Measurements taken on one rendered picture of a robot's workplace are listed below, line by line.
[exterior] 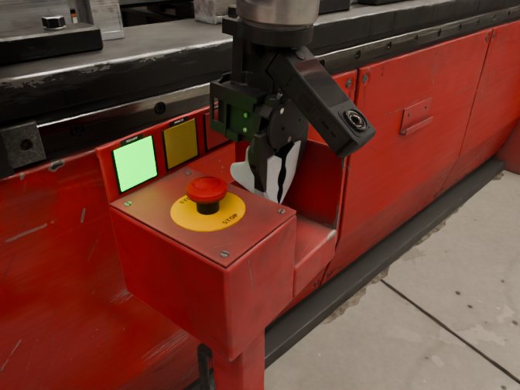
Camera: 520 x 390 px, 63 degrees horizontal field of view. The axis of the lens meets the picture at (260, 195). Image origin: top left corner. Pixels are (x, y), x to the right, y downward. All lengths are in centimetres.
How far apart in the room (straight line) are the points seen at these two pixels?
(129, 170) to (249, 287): 17
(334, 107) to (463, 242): 148
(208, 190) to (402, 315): 113
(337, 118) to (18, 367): 57
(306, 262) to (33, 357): 44
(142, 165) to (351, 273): 111
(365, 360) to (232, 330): 93
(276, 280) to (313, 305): 92
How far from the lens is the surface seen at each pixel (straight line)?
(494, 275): 172
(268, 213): 41
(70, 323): 72
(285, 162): 46
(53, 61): 61
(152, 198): 44
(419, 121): 131
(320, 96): 39
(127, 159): 44
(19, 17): 67
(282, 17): 39
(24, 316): 68
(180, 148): 48
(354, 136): 38
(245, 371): 60
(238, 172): 48
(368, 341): 135
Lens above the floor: 100
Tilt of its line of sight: 31 degrees down
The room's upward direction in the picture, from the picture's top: straight up
